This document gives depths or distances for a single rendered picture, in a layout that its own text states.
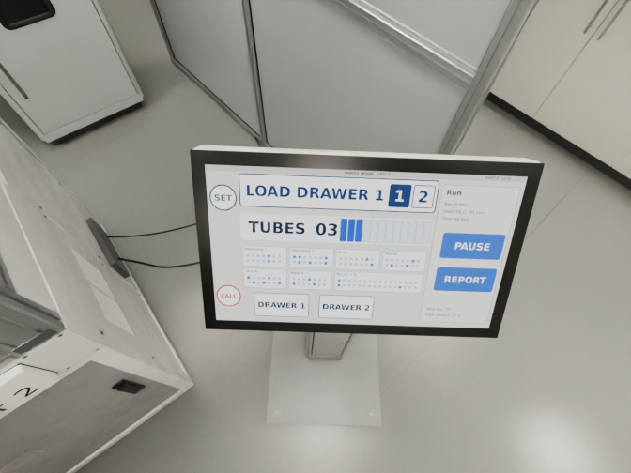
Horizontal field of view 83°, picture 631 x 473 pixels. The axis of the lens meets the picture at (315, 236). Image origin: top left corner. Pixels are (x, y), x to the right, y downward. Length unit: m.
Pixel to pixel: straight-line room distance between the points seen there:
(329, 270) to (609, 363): 1.68
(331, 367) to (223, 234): 1.09
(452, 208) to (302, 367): 1.13
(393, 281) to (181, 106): 2.12
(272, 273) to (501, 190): 0.38
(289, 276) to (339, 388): 1.03
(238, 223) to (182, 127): 1.86
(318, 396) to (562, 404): 1.02
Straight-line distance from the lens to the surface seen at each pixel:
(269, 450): 1.60
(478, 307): 0.68
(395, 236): 0.57
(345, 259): 0.57
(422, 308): 0.64
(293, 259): 0.57
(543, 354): 1.93
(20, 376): 0.84
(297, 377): 1.56
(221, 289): 0.62
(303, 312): 0.62
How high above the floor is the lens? 1.59
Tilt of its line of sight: 61 degrees down
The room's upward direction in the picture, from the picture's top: 4 degrees clockwise
